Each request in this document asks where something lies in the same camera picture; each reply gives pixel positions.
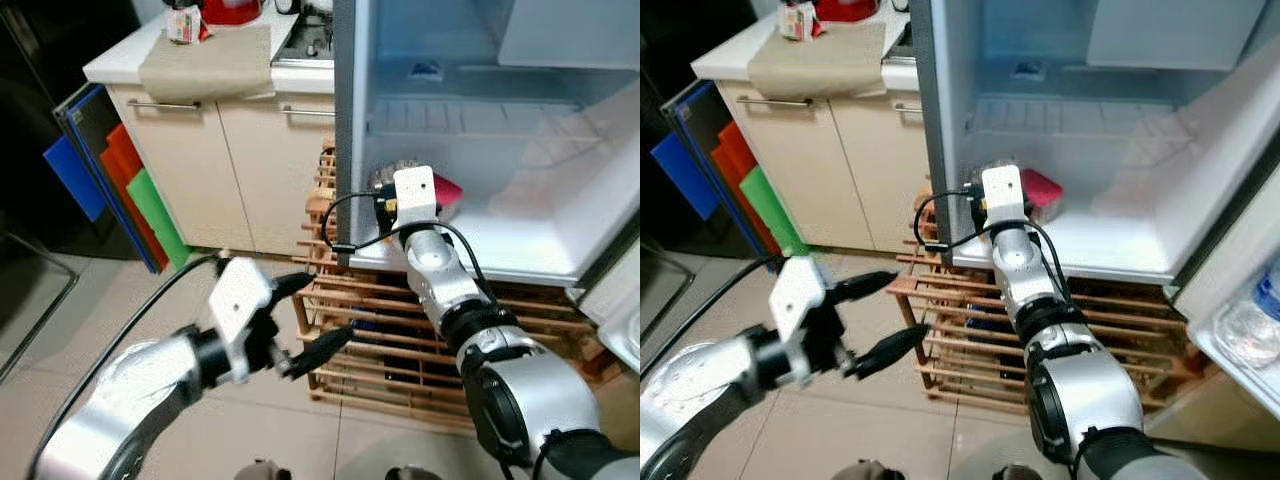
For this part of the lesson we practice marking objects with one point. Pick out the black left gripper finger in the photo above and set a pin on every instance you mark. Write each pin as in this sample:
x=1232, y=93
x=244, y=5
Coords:
x=862, y=285
x=890, y=348
x=322, y=348
x=295, y=284

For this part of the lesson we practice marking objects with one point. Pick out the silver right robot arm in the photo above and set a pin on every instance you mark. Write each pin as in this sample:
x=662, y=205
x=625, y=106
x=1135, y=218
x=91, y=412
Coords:
x=520, y=390
x=1085, y=390

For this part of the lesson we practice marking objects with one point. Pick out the silver mini fridge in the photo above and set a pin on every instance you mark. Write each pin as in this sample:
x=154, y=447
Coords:
x=925, y=120
x=345, y=120

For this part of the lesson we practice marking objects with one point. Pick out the wooden wine rack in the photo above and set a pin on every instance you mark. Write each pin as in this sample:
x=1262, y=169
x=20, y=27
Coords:
x=390, y=340
x=960, y=330

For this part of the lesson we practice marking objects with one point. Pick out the red packet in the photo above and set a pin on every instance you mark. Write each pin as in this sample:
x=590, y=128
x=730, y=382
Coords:
x=1043, y=188
x=450, y=190

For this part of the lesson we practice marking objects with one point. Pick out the cream kitchen base cabinet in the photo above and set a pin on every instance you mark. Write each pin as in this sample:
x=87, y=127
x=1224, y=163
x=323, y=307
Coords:
x=240, y=180
x=850, y=175

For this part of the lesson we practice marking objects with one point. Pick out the grey robot left foot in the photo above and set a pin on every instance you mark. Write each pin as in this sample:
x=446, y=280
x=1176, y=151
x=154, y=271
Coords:
x=263, y=471
x=861, y=471

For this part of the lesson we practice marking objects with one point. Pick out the grey robot foot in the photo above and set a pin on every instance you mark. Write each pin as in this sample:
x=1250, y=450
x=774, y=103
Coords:
x=1017, y=473
x=263, y=471
x=412, y=473
x=861, y=471

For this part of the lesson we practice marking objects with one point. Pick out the grey robot right foot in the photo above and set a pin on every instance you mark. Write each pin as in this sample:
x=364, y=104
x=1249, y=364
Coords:
x=1017, y=473
x=412, y=473

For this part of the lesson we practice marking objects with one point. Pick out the red cutting board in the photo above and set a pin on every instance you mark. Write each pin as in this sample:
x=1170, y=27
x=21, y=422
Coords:
x=125, y=165
x=735, y=160

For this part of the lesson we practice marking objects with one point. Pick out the steel gas hob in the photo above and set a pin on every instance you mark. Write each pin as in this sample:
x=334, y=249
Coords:
x=305, y=45
x=898, y=45

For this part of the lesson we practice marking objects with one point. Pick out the blue cutting board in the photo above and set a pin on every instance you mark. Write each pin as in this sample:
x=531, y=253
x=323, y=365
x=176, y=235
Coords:
x=72, y=175
x=682, y=172

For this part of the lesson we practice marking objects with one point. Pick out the red coffee machine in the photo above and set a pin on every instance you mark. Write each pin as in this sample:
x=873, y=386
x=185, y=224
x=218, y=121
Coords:
x=232, y=10
x=850, y=9

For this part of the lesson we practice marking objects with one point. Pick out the white freezer compartment flap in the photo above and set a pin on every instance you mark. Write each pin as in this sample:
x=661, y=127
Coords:
x=570, y=35
x=1170, y=35

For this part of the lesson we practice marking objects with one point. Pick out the black board with blue rim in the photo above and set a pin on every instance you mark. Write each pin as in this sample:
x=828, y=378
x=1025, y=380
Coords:
x=95, y=115

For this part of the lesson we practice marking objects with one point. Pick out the large black appliance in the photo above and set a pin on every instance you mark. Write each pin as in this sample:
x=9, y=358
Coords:
x=670, y=90
x=50, y=100

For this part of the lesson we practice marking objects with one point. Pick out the clear water bottle blue cap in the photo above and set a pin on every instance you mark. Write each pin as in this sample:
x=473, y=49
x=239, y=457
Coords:
x=1250, y=330

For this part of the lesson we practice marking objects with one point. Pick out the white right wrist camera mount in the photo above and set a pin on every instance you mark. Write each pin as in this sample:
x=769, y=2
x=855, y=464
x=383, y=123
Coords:
x=1003, y=193
x=416, y=195

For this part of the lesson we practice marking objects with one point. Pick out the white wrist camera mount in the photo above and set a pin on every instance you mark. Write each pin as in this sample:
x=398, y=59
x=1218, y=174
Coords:
x=797, y=300
x=1003, y=193
x=416, y=195
x=238, y=300

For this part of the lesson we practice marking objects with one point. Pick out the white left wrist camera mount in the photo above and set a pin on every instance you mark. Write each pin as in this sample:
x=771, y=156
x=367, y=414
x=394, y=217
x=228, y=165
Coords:
x=238, y=300
x=797, y=300

